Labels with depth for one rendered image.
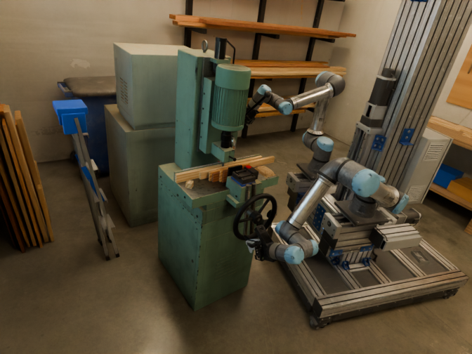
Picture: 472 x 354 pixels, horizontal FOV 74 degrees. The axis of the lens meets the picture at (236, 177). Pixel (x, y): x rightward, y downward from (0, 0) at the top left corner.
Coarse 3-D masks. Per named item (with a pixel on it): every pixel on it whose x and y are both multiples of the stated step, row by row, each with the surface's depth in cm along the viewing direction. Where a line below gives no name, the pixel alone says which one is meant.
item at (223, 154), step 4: (212, 144) 181; (216, 144) 179; (220, 144) 180; (212, 148) 182; (216, 148) 178; (220, 148) 175; (224, 148) 175; (228, 148) 176; (212, 152) 183; (216, 152) 179; (220, 152) 176; (224, 152) 172; (228, 152) 174; (232, 152) 176; (216, 156) 180; (220, 156) 177; (224, 156) 173; (228, 156) 175; (232, 156) 177; (224, 160) 175; (228, 160) 176; (232, 160) 178
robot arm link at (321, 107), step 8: (328, 72) 203; (320, 80) 204; (328, 80) 198; (320, 104) 210; (328, 104) 212; (320, 112) 213; (312, 120) 219; (320, 120) 215; (312, 128) 220; (320, 128) 219; (304, 136) 228; (312, 136) 220; (304, 144) 229
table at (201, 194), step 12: (192, 180) 175; (204, 180) 176; (264, 180) 185; (276, 180) 192; (180, 192) 168; (192, 192) 163; (204, 192) 165; (216, 192) 166; (228, 192) 172; (192, 204) 160; (204, 204) 165; (240, 204) 167
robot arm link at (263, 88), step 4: (264, 84) 193; (260, 88) 191; (264, 88) 190; (268, 88) 192; (256, 92) 194; (260, 92) 191; (264, 92) 190; (256, 96) 193; (260, 96) 192; (256, 100) 194; (264, 100) 195; (268, 100) 195; (260, 104) 196
